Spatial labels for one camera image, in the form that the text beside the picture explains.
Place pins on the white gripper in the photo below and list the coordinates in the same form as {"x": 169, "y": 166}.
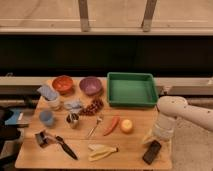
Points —
{"x": 163, "y": 128}

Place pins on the black eraser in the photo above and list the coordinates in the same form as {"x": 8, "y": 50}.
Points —
{"x": 152, "y": 152}

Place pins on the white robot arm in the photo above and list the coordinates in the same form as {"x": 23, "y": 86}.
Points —
{"x": 169, "y": 109}

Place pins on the purple bowl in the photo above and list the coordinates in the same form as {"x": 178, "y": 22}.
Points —
{"x": 90, "y": 86}

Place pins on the orange bowl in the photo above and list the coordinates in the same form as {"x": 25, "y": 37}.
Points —
{"x": 63, "y": 84}

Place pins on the yellow apple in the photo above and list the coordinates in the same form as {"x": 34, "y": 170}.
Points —
{"x": 126, "y": 126}

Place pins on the green plastic tray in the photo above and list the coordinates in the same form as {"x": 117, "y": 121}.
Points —
{"x": 131, "y": 90}

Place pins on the metal fork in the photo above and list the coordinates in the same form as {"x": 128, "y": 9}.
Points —
{"x": 98, "y": 121}

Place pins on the red grapes bunch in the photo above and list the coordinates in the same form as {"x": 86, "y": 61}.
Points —
{"x": 94, "y": 107}

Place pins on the small metal cup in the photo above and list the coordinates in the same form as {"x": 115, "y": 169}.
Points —
{"x": 72, "y": 119}

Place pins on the crumpled white cloth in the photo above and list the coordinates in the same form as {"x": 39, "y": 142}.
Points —
{"x": 73, "y": 105}

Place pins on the white cup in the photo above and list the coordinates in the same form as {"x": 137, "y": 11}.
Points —
{"x": 54, "y": 104}

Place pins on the blue plastic cup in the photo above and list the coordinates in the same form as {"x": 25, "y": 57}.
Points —
{"x": 46, "y": 117}

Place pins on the black metal clip tool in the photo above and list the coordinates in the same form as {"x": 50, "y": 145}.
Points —
{"x": 44, "y": 138}

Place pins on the blue sponge cloth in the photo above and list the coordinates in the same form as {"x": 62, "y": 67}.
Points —
{"x": 47, "y": 92}

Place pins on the blue book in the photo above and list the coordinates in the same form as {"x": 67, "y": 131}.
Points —
{"x": 21, "y": 117}

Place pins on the black handled knife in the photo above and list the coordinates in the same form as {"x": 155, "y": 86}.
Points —
{"x": 66, "y": 148}

